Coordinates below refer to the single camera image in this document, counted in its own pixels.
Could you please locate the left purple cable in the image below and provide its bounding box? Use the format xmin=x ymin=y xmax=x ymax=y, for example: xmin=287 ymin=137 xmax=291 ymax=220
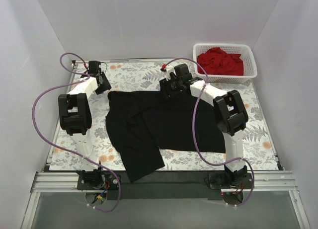
xmin=32 ymin=52 xmax=124 ymax=213

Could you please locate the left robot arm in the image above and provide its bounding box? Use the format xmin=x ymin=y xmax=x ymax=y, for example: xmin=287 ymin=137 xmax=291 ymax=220
xmin=58 ymin=61 xmax=111 ymax=189

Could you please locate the black t-shirt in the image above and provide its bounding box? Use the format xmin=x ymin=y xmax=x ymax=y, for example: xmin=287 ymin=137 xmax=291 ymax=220
xmin=105 ymin=91 xmax=226 ymax=183

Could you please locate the white plastic basket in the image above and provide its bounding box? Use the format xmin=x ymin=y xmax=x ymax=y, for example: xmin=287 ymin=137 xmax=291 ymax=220
xmin=192 ymin=43 xmax=257 ymax=83

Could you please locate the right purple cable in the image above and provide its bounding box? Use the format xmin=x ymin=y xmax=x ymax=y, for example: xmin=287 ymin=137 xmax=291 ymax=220
xmin=163 ymin=57 xmax=254 ymax=207

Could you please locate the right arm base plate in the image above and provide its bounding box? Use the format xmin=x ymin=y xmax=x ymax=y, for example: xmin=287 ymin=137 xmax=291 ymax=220
xmin=204 ymin=171 xmax=252 ymax=190

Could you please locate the aluminium table frame rail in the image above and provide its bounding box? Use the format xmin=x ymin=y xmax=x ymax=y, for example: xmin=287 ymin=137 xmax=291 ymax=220
xmin=21 ymin=57 xmax=310 ymax=229

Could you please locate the purple cable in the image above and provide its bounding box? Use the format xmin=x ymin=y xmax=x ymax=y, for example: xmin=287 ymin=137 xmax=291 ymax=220
xmin=32 ymin=52 xmax=124 ymax=213
xmin=163 ymin=57 xmax=254 ymax=207

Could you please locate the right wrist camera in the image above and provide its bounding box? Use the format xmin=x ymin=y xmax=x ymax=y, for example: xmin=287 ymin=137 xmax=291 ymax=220
xmin=160 ymin=64 xmax=176 ymax=81

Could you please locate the red t-shirt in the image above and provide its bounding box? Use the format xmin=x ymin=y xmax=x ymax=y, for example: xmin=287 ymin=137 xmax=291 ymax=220
xmin=197 ymin=47 xmax=244 ymax=76

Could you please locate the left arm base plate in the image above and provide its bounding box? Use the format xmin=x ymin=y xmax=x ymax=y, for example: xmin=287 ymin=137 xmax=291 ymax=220
xmin=77 ymin=173 xmax=121 ymax=190

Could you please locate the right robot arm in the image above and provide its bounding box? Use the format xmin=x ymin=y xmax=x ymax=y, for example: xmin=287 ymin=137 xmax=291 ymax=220
xmin=159 ymin=64 xmax=248 ymax=189

